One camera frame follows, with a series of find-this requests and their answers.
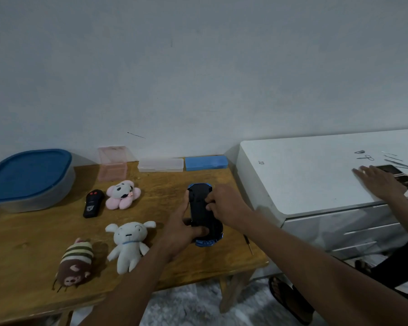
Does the blue plastic case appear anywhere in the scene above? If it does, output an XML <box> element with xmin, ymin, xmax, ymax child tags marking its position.
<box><xmin>185</xmin><ymin>155</ymin><xmax>229</xmax><ymax>172</ymax></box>

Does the person's right hand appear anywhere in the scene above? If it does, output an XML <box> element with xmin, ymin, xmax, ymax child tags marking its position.
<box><xmin>205</xmin><ymin>183</ymin><xmax>253</xmax><ymax>232</ymax></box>

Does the blue container lid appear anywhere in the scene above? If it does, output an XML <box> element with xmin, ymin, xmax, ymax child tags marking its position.
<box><xmin>0</xmin><ymin>149</ymin><xmax>73</xmax><ymax>204</ymax></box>

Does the black sandal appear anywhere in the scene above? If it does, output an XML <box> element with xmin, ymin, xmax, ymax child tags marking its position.
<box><xmin>267</xmin><ymin>275</ymin><xmax>313</xmax><ymax>325</ymax></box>

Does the clear plastic case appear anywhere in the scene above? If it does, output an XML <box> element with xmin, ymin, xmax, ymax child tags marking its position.
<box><xmin>137</xmin><ymin>158</ymin><xmax>184</xmax><ymax>173</ymax></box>

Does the person's left forearm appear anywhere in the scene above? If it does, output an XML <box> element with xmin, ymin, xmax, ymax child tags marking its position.
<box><xmin>80</xmin><ymin>242</ymin><xmax>174</xmax><ymax>326</ymax></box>

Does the pink flower plush toy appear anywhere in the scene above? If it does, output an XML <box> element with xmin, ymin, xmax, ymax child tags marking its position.
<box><xmin>105</xmin><ymin>180</ymin><xmax>142</xmax><ymax>211</ymax></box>

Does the black remote control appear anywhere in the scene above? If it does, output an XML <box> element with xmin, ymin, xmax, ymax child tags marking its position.
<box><xmin>83</xmin><ymin>189</ymin><xmax>106</xmax><ymax>219</ymax></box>

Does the white cabinet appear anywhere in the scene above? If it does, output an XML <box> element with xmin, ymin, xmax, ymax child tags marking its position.
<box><xmin>235</xmin><ymin>128</ymin><xmax>408</xmax><ymax>279</ymax></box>

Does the blue toy car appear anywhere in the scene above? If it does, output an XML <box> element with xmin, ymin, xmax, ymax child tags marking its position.
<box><xmin>187</xmin><ymin>183</ymin><xmax>224</xmax><ymax>248</ymax></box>

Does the brown striped plush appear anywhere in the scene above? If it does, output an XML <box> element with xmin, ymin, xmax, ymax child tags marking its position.
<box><xmin>53</xmin><ymin>238</ymin><xmax>94</xmax><ymax>292</ymax></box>

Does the pink transparent case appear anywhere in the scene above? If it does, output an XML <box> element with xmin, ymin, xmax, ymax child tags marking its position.
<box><xmin>97</xmin><ymin>145</ymin><xmax>133</xmax><ymax>182</ymax></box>

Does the person's right forearm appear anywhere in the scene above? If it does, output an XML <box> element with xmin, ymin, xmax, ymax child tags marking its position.
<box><xmin>239</xmin><ymin>213</ymin><xmax>408</xmax><ymax>326</ymax></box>

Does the person's left hand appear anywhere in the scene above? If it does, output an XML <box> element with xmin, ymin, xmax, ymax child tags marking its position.
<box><xmin>159</xmin><ymin>190</ymin><xmax>210</xmax><ymax>263</ymax></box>

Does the white dog plush toy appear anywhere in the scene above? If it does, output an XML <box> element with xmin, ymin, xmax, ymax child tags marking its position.
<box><xmin>105</xmin><ymin>220</ymin><xmax>157</xmax><ymax>275</ymax></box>

